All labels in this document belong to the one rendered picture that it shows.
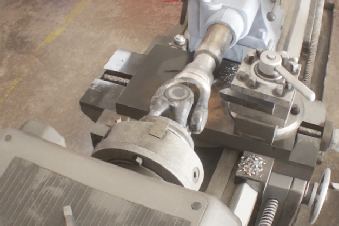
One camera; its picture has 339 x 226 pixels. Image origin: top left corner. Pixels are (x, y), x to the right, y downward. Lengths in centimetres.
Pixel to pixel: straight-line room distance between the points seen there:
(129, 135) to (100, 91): 62
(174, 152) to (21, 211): 39
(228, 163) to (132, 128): 50
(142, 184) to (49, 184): 16
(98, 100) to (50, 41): 188
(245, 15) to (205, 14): 13
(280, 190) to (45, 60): 217
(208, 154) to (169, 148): 62
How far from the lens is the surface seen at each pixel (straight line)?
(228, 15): 149
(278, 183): 147
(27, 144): 86
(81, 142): 265
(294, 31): 199
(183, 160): 101
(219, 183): 140
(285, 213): 157
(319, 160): 172
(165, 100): 116
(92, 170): 80
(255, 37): 168
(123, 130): 103
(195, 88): 124
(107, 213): 74
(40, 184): 80
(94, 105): 157
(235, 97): 128
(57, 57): 325
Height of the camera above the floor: 196
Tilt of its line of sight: 45 degrees down
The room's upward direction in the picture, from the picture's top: straight up
